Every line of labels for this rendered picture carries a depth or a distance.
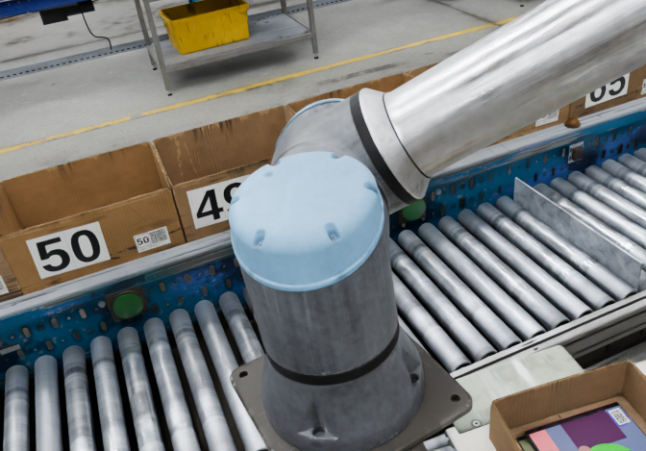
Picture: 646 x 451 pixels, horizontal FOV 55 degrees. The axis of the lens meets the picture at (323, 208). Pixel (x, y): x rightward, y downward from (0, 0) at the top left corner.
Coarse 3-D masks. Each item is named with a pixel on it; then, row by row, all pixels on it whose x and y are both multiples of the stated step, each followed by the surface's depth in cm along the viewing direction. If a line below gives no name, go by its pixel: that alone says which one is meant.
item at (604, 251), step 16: (528, 192) 175; (528, 208) 178; (544, 208) 171; (560, 208) 164; (560, 224) 166; (576, 224) 160; (576, 240) 162; (592, 240) 156; (608, 240) 151; (592, 256) 158; (608, 256) 152; (624, 256) 147; (624, 272) 149; (640, 272) 144
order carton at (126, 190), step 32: (96, 160) 167; (128, 160) 171; (0, 192) 156; (32, 192) 165; (64, 192) 168; (96, 192) 172; (128, 192) 175; (160, 192) 147; (0, 224) 145; (32, 224) 169; (64, 224) 142; (128, 224) 148; (160, 224) 151; (128, 256) 152; (32, 288) 146
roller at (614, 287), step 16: (496, 208) 183; (512, 208) 178; (528, 224) 171; (544, 224) 169; (544, 240) 166; (560, 240) 162; (560, 256) 161; (576, 256) 157; (592, 272) 152; (608, 272) 150; (608, 288) 148; (624, 288) 145
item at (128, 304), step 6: (126, 294) 148; (132, 294) 149; (120, 300) 148; (126, 300) 148; (132, 300) 149; (138, 300) 150; (114, 306) 148; (120, 306) 149; (126, 306) 149; (132, 306) 150; (138, 306) 151; (114, 312) 149; (120, 312) 149; (126, 312) 150; (132, 312) 151; (138, 312) 152
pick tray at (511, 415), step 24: (624, 360) 115; (552, 384) 113; (576, 384) 115; (600, 384) 117; (624, 384) 118; (504, 408) 112; (528, 408) 114; (552, 408) 116; (576, 408) 118; (624, 408) 117; (504, 432) 107
